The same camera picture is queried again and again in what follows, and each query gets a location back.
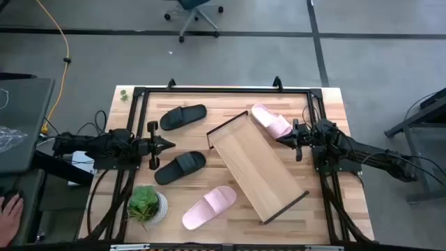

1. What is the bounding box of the wooden shelf with black frame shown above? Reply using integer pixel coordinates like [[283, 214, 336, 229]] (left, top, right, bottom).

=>
[[206, 110, 310, 225]]

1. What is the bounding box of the green succulent in white pot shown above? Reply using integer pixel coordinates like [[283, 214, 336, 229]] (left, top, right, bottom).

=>
[[127, 185, 169, 231]]

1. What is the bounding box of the black metal stand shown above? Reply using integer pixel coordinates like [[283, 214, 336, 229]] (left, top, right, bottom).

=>
[[384, 86, 446, 205]]

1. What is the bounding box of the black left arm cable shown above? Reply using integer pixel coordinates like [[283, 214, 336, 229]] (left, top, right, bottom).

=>
[[76, 109, 109, 137]]

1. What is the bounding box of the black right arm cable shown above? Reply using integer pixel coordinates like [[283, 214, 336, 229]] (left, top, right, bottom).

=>
[[360, 149, 446, 178]]

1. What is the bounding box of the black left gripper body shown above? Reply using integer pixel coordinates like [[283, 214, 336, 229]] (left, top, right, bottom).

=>
[[137, 120, 161, 172]]

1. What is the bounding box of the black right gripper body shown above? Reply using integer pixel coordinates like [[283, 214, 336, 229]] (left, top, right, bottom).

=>
[[291, 119, 316, 162]]

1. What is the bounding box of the dark grey side table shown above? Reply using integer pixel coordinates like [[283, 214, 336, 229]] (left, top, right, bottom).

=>
[[0, 77, 56, 175]]

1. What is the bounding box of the pink rubber slide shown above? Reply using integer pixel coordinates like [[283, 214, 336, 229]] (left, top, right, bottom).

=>
[[250, 102, 294, 140], [181, 185, 238, 231]]

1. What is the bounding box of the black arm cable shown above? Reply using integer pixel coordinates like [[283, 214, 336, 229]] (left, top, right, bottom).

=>
[[360, 149, 446, 178], [76, 109, 109, 137]]

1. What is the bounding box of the yellow cable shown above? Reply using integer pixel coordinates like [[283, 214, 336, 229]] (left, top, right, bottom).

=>
[[34, 0, 70, 135]]

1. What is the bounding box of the black computer mouse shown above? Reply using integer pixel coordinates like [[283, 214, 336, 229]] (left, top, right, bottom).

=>
[[1, 188, 22, 210]]

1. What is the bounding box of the office swivel chair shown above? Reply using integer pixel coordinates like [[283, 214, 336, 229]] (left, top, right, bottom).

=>
[[163, 0, 224, 44]]

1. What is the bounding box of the black computer desk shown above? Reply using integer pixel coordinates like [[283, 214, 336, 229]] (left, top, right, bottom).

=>
[[0, 169, 46, 247]]

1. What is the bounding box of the black metal table frame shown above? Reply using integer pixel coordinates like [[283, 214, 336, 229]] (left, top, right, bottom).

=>
[[83, 77, 376, 245]]

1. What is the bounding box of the person's hand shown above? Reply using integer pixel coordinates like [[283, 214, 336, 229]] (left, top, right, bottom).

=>
[[0, 194, 24, 248]]

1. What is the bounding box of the white box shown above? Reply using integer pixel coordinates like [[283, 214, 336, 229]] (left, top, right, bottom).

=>
[[68, 150, 95, 186]]

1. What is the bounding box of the clear plastic bag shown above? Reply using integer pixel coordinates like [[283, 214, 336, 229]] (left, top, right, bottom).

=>
[[0, 125, 28, 154]]

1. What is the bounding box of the black rubber slide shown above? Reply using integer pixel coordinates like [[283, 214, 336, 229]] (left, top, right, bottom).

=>
[[159, 103, 208, 132], [153, 150, 208, 186]]

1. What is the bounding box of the silver metal bracket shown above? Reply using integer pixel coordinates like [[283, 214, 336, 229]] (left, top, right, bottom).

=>
[[109, 243, 151, 251], [304, 245, 345, 251]]

